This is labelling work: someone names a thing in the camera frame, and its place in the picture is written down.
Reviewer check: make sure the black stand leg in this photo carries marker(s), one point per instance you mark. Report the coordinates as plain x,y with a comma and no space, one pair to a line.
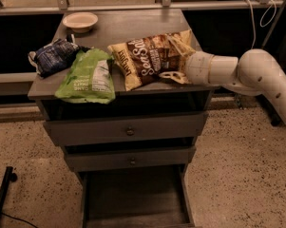
9,177

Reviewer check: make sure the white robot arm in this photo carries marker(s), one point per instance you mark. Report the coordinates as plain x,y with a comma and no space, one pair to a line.
255,72

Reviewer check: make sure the green chip bag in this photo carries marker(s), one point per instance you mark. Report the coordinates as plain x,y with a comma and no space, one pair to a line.
88,80

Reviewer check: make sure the brown chip bag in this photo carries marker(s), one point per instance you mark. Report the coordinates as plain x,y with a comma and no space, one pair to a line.
142,60

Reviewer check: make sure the grey open bottom drawer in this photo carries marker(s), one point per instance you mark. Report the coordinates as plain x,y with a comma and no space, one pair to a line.
146,197

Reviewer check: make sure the white bowl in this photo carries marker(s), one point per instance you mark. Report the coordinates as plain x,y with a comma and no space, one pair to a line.
80,22

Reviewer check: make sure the dark cabinet at right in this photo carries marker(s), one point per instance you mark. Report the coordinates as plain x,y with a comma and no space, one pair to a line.
277,45

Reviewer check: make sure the grey top drawer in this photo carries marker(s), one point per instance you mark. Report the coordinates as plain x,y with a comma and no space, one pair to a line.
125,129

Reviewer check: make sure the blue chip bag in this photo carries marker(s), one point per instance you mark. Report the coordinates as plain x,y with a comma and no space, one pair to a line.
54,57

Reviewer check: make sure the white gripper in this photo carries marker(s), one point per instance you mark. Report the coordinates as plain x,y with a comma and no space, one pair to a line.
198,67

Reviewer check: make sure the grey middle drawer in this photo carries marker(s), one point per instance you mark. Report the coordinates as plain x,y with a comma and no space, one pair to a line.
120,159

